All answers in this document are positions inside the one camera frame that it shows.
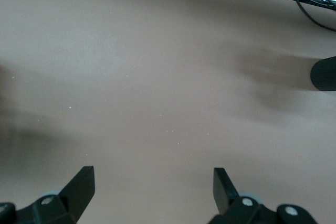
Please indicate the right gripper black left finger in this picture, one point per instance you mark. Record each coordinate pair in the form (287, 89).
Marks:
(81, 190)

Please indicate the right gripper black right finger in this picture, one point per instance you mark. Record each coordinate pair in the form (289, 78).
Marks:
(223, 190)

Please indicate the brown table cover sheet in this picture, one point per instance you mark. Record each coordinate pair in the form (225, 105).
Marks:
(157, 77)

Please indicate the black ribbed cylinder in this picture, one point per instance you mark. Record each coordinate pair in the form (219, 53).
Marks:
(325, 74)

